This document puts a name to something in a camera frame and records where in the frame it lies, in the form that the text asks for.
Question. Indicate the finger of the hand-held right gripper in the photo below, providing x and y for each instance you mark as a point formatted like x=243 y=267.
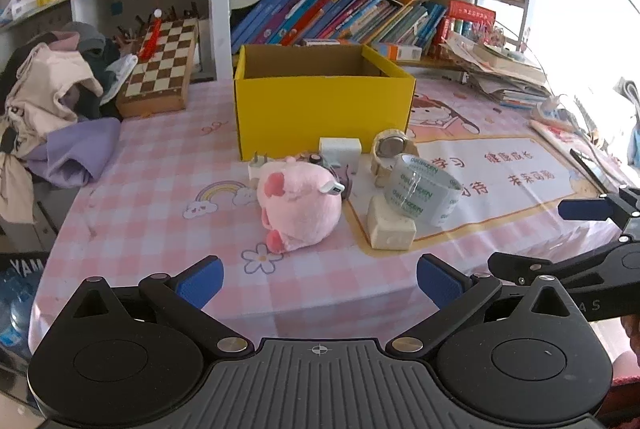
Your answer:
x=582 y=209
x=525 y=266

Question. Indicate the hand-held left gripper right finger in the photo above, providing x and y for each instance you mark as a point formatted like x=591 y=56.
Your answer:
x=440 y=283

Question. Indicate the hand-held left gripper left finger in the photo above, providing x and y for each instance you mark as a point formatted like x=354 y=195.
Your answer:
x=202 y=283

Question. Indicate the cream rectangular eraser block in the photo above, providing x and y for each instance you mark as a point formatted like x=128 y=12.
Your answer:
x=390 y=234

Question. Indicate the clear tape roll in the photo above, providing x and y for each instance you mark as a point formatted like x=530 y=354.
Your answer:
x=406 y=198

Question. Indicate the pink plush pig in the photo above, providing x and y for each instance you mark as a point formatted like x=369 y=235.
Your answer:
x=300 y=209

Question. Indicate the beige wristwatch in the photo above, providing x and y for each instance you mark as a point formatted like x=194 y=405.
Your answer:
x=387 y=144

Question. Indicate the yellow cardboard box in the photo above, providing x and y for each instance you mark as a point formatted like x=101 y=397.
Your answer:
x=320 y=109

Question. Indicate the pink checkered desktop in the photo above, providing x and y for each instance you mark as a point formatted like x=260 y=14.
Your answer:
x=175 y=169

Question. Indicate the white printed desk mat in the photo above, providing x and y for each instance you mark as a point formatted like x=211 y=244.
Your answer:
x=500 y=204

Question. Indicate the white power strip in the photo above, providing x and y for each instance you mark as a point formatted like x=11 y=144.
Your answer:
x=550 y=109

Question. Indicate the white plug charger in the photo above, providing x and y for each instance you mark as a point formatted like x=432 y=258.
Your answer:
x=257 y=171

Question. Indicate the stack of papers and books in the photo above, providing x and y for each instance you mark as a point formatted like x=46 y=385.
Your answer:
x=505 y=74

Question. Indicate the grey purple toy car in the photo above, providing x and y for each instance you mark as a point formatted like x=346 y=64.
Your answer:
x=327 y=164

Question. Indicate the white square power adapter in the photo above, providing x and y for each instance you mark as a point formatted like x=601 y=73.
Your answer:
x=340 y=149

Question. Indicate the purple garment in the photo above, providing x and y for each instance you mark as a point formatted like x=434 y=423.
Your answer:
x=80 y=149

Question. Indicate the water bottles pack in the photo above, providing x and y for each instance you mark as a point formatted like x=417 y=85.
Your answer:
x=15 y=314

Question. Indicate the white plastic bag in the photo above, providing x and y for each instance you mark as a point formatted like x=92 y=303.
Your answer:
x=119 y=76

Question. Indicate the wooden chessboard box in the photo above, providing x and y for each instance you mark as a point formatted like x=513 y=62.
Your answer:
x=160 y=64

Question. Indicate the red book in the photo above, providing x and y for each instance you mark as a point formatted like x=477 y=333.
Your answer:
x=472 y=14

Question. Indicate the orange white small box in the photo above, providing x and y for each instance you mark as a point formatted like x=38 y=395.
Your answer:
x=400 y=51

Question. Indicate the pile of clothes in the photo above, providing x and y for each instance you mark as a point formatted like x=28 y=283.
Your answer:
x=45 y=94

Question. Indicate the red tassel ornament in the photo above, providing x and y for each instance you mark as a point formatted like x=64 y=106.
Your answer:
x=151 y=40

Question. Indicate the dark garments pile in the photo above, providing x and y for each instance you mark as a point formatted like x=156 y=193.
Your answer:
x=97 y=46

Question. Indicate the row of colourful books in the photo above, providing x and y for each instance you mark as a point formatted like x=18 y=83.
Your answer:
x=340 y=11

